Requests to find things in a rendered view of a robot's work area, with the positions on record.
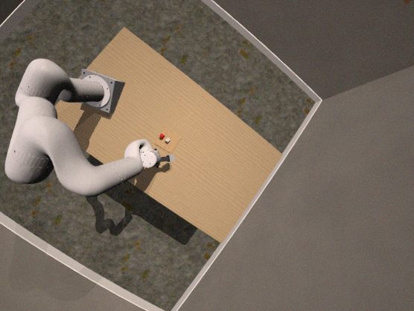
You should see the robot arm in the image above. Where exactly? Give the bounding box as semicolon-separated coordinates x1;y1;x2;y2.
5;59;175;197

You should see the tan textured mat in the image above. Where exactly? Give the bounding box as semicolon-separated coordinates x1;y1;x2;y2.
154;127;182;154

